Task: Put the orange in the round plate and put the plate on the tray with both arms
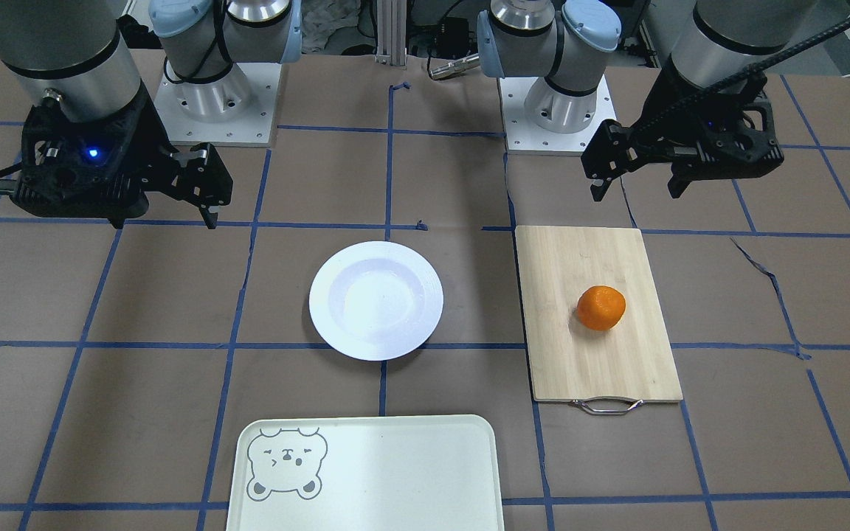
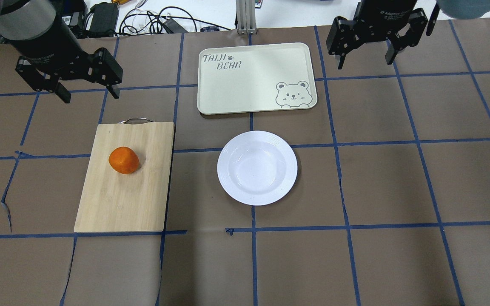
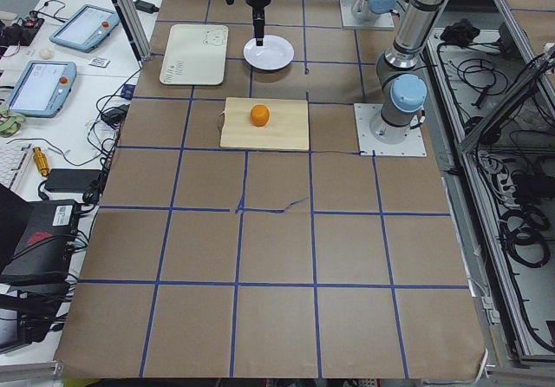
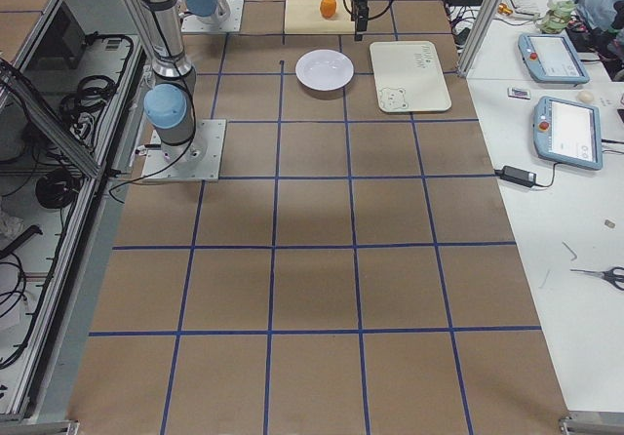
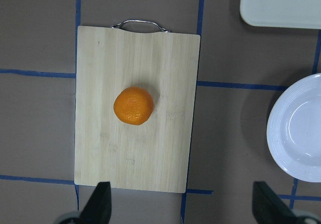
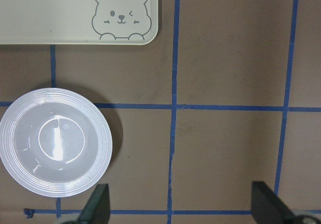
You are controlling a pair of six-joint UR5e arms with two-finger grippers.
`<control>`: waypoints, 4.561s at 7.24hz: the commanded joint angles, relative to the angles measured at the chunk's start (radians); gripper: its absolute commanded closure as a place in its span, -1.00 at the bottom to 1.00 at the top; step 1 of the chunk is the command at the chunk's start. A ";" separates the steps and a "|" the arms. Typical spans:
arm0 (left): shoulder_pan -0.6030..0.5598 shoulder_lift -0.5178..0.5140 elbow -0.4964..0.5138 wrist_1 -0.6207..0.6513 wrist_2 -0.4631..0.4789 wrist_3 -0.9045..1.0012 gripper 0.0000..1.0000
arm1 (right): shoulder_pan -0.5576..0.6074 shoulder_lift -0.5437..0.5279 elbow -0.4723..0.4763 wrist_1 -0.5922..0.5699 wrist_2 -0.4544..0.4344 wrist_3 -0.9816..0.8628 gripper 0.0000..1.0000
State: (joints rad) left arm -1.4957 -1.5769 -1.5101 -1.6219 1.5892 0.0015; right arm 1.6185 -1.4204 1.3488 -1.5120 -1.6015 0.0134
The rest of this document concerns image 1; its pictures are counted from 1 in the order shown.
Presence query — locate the white ceramic plate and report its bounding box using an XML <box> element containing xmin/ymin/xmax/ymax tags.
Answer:
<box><xmin>309</xmin><ymin>241</ymin><xmax>444</xmax><ymax>361</ymax></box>

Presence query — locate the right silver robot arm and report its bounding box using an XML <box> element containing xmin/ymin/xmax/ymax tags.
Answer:
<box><xmin>0</xmin><ymin>1</ymin><xmax>303</xmax><ymax>229</ymax></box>

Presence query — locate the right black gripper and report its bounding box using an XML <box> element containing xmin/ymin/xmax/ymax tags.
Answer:
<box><xmin>10</xmin><ymin>86</ymin><xmax>232</xmax><ymax>231</ymax></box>

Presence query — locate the bamboo cutting board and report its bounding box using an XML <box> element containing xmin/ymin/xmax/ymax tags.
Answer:
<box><xmin>515</xmin><ymin>225</ymin><xmax>683</xmax><ymax>414</ymax></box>

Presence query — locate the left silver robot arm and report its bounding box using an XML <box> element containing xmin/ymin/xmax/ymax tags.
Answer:
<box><xmin>476</xmin><ymin>1</ymin><xmax>813</xmax><ymax>201</ymax></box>

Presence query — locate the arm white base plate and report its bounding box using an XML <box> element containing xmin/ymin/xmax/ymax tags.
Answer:
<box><xmin>498</xmin><ymin>77</ymin><xmax>617</xmax><ymax>156</ymax></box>
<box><xmin>154</xmin><ymin>63</ymin><xmax>284</xmax><ymax>148</ymax></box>

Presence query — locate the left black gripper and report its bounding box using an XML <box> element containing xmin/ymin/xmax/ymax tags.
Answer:
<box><xmin>581</xmin><ymin>58</ymin><xmax>784</xmax><ymax>202</ymax></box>

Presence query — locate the pale green bear tray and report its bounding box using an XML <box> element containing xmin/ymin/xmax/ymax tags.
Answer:
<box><xmin>227</xmin><ymin>414</ymin><xmax>505</xmax><ymax>530</ymax></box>

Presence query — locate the orange mandarin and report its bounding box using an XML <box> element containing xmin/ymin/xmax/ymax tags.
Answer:
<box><xmin>576</xmin><ymin>285</ymin><xmax>626</xmax><ymax>330</ymax></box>

